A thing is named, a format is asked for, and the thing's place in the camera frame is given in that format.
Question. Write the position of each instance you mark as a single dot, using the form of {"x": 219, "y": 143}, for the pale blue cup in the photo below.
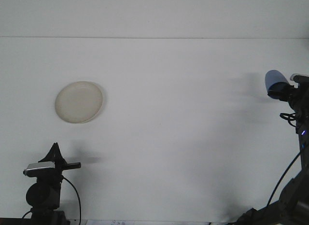
{"x": 274, "y": 76}

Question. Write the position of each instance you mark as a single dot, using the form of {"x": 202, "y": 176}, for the pale round plate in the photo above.
{"x": 78, "y": 102}

